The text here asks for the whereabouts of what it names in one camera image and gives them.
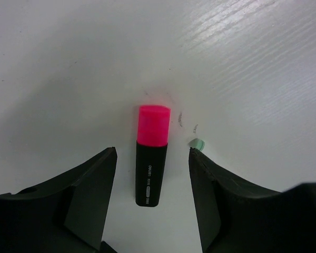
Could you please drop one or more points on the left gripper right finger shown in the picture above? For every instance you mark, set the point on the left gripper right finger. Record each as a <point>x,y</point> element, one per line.
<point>235,215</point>

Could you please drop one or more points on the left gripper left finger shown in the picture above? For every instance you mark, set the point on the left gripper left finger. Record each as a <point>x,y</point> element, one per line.
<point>66,213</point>

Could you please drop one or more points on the mint cap white marker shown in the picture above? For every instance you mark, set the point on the mint cap white marker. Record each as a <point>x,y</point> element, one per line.
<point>197,144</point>

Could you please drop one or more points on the pink cap black highlighter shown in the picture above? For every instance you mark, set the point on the pink cap black highlighter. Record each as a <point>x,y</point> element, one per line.
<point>151,149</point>

